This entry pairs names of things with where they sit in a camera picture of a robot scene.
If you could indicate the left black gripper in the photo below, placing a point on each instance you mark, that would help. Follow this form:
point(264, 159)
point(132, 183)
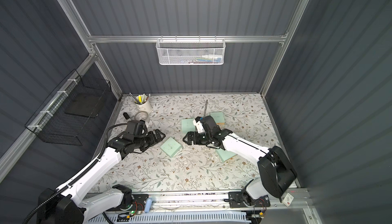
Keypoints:
point(150, 136)

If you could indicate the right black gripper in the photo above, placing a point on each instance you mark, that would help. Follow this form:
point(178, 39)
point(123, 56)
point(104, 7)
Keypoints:
point(197, 137)

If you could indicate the mint jewelry box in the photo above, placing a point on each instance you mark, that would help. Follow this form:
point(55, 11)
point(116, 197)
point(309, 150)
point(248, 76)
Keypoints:
point(225, 155)
point(218, 118)
point(171, 147)
point(187, 125)

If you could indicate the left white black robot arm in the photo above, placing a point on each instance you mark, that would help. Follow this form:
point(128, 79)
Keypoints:
point(65, 204)

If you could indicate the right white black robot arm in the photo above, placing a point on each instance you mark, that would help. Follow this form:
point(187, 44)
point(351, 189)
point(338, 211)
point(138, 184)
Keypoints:
point(276, 172)

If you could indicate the clear tape roll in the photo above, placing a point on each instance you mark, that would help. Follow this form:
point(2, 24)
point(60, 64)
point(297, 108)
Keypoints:
point(142, 115)

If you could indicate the floral table mat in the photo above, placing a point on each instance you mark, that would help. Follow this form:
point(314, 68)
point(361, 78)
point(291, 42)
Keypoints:
point(194, 167)

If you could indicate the black marker pen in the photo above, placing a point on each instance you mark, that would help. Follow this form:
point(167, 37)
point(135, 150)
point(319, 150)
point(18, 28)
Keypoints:
point(126, 116)

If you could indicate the white pen holder cup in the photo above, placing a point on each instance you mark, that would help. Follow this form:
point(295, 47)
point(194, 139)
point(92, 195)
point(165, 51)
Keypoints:
point(142, 102)

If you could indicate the white perforated front panel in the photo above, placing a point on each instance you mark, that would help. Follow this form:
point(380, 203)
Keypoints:
point(204, 217)

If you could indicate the white square tag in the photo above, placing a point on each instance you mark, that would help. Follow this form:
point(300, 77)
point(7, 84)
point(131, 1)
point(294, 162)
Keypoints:
point(288, 199)

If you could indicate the blue cylinder on rail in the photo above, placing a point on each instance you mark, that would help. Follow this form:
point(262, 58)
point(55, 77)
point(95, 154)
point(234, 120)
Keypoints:
point(148, 204)

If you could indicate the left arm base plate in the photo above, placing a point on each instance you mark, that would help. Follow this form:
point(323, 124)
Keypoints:
point(137, 202)

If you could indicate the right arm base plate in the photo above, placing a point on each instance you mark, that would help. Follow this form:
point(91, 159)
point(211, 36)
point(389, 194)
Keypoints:
point(238, 199)

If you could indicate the white wire wall basket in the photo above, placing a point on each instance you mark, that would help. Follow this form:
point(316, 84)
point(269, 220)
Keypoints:
point(191, 51)

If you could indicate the black wire side basket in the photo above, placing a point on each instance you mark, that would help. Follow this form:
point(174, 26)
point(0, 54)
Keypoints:
point(69, 116)

